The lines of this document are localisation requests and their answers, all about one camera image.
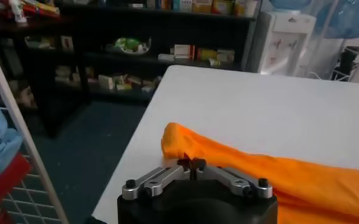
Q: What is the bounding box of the orange t-shirt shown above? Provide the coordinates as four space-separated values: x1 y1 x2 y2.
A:
160 122 359 224

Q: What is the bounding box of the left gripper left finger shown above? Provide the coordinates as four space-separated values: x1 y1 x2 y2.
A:
121 157 194 201

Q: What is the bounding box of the black shelving unit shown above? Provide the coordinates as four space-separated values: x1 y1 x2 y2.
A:
0 0 259 138

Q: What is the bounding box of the teal white medicine box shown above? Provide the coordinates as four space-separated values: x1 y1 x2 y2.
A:
172 0 194 12

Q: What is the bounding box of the white water dispenser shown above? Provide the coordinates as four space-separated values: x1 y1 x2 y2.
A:
247 11 317 75

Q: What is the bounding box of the blue water jug with label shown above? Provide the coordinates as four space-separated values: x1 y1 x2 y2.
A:
269 0 313 12

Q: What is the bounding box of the white paper cup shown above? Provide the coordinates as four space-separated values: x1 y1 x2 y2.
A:
243 0 259 18

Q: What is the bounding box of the white wire grid panel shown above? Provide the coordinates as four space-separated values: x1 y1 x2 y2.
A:
0 30 70 224

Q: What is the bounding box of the green yellow medicine box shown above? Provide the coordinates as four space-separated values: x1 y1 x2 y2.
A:
196 47 218 61

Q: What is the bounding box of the yellow white medicine box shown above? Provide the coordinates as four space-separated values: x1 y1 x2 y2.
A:
192 0 213 13

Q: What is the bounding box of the red white medicine box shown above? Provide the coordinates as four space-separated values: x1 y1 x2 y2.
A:
173 44 196 60

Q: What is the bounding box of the yellow snack pack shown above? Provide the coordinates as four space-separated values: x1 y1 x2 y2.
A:
23 0 60 16

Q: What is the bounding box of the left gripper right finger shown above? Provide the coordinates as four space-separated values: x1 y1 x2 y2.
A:
192 158 274 199

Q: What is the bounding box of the white plastic bottle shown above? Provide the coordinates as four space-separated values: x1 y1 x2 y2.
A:
10 0 27 24

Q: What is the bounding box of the green white plastic bag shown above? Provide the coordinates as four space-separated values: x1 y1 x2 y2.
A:
105 37 152 55

